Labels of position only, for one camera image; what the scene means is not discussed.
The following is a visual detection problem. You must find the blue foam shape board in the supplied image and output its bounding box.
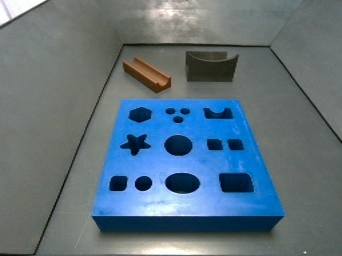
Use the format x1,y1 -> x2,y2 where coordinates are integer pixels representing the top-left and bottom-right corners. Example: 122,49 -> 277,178
93,99 -> 285,232

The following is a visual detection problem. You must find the brown arch block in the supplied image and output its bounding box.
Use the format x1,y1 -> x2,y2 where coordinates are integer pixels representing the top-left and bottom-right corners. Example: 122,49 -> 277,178
123,58 -> 172,93

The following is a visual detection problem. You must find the dark grey cradle fixture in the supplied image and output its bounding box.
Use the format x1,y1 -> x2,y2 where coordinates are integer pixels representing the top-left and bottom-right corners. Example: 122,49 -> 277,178
186,51 -> 240,82

